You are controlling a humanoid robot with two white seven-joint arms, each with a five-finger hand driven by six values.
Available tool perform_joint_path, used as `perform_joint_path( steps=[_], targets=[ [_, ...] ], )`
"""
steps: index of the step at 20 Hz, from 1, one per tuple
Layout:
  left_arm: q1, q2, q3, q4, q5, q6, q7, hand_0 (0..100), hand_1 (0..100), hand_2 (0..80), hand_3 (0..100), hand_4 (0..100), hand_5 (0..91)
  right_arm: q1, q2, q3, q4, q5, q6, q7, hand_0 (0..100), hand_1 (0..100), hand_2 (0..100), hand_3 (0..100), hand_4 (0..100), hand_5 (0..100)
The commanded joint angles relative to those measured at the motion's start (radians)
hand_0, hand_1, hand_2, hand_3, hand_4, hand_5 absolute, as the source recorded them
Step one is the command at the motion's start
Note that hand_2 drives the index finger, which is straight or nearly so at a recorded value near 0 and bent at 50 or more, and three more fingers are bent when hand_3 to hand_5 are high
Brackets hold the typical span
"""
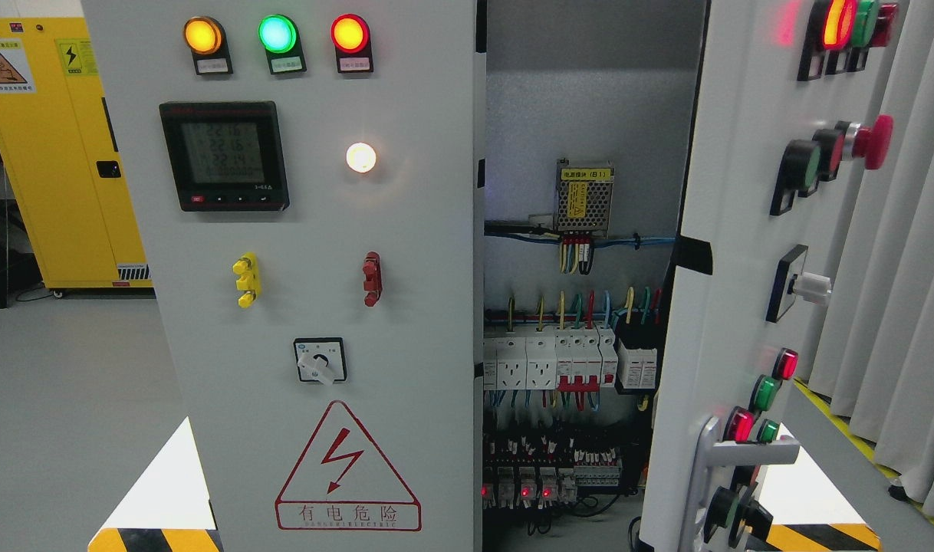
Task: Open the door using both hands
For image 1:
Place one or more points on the white lit indicator lamp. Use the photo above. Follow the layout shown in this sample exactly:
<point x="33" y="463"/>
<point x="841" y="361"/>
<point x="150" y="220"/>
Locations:
<point x="361" y="157"/>

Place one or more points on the red terminal post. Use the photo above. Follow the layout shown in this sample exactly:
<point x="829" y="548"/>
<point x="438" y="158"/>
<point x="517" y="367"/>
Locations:
<point x="373" y="282"/>

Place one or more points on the white breaker and socket row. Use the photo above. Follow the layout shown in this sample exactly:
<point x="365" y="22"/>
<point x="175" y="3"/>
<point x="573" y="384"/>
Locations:
<point x="568" y="360"/>

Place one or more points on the red indicator lamp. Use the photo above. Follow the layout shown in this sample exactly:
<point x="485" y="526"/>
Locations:
<point x="351" y="37"/>

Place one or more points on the black surge protector block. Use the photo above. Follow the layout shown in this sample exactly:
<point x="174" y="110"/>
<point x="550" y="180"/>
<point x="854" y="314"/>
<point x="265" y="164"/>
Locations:
<point x="638" y="357"/>

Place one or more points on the red emergency stop button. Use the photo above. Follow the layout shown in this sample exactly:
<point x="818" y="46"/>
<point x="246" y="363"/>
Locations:
<point x="871" y="143"/>

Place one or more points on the black digital power meter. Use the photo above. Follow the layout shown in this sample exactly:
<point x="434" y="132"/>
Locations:
<point x="226" y="155"/>

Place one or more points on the green indicator lamp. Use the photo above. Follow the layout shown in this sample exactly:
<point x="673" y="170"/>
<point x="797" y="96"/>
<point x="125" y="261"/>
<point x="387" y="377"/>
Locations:
<point x="279" y="37"/>

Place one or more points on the red electric hazard sticker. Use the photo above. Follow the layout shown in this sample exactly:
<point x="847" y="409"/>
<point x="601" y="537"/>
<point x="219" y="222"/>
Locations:
<point x="342" y="481"/>

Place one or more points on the lower relay terminal row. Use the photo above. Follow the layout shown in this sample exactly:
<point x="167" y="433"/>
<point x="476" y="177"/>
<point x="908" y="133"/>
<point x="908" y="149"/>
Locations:
<point x="547" y="468"/>

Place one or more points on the perforated metal power supply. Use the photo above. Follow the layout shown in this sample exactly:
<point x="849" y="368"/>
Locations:
<point x="583" y="196"/>

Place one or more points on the silver door handle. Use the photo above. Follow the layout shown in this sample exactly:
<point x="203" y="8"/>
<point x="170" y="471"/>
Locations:
<point x="712" y="454"/>

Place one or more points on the yellow terminal post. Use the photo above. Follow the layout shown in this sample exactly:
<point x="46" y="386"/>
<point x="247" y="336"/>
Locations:
<point x="246" y="270"/>

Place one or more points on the white knob selector switch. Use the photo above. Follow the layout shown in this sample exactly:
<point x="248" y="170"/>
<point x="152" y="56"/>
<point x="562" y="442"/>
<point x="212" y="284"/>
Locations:
<point x="792" y="281"/>

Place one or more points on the grey cabinet door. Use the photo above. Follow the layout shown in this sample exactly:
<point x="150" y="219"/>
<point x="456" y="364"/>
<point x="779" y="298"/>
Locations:
<point x="766" y="172"/>
<point x="411" y="359"/>

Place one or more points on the yellow safety storage cabinet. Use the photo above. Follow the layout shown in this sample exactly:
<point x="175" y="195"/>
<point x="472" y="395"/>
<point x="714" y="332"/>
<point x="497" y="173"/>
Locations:
<point x="63" y="162"/>

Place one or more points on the amber indicator lamp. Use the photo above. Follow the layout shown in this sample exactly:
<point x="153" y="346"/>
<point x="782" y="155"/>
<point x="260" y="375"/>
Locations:
<point x="206" y="39"/>

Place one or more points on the black white rotary switch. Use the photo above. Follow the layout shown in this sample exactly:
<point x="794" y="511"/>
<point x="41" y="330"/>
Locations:
<point x="321" y="359"/>

